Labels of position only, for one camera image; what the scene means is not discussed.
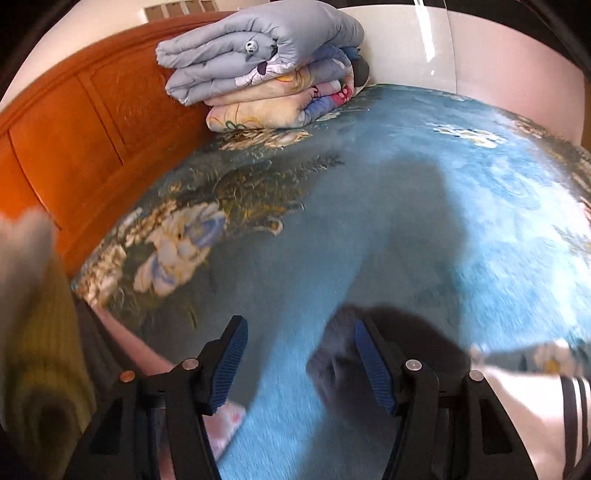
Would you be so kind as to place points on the wooden headboard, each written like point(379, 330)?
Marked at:
point(69, 138)

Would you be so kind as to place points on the grey folded quilt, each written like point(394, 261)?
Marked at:
point(258, 37)

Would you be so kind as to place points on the blue floral bed sheet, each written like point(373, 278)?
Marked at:
point(369, 230)

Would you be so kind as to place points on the black pillow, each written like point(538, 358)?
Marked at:
point(362, 71)

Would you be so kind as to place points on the pink cloth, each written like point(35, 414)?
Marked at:
point(138, 350)

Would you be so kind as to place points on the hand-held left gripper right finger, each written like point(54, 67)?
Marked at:
point(375, 371)

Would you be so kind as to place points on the yellow knitted garment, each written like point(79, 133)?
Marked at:
point(41, 350)

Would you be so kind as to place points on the white fluffy cloth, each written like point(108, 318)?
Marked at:
point(23, 249)

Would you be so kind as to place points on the cream floral folded quilt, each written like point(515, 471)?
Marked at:
point(258, 113)

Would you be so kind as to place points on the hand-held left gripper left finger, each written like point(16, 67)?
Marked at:
point(227, 369)

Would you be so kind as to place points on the dark grey cloth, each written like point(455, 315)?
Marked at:
point(429, 337)

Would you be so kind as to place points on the daisy print cloth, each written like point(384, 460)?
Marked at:
point(531, 357)

